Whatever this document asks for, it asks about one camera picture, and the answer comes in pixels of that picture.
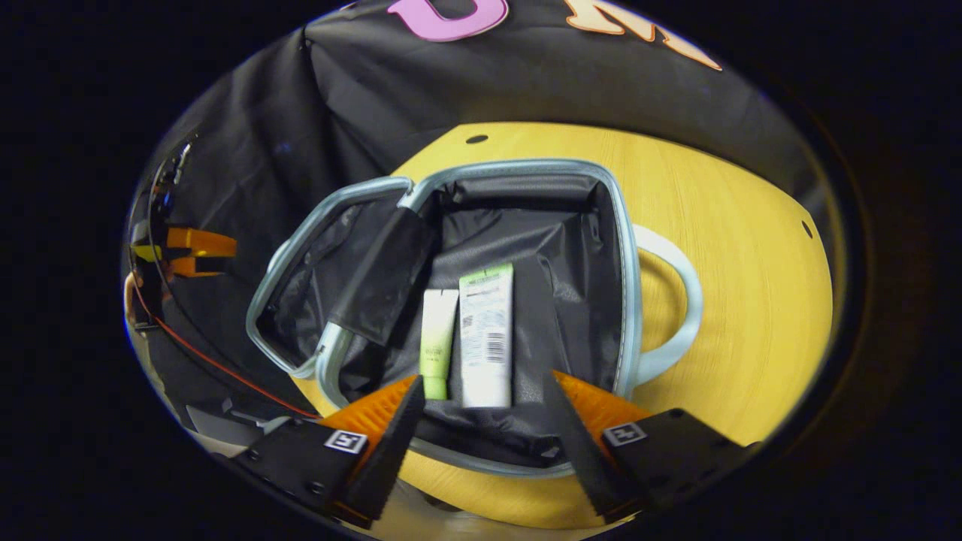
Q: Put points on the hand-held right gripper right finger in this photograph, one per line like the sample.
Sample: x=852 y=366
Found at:
x=579 y=451

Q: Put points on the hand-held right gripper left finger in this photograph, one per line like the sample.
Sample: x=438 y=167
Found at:
x=387 y=458

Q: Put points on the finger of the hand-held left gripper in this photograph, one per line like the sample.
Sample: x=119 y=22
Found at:
x=199 y=267
x=199 y=242

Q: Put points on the small green cream tube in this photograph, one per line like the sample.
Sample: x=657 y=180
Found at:
x=437 y=338

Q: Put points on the large white green tube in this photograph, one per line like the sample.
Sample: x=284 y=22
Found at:
x=486 y=338

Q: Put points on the light blue suitcase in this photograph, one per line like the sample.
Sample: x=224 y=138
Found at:
x=571 y=248

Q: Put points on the black backdrop cloth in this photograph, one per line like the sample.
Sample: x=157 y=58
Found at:
x=301 y=135

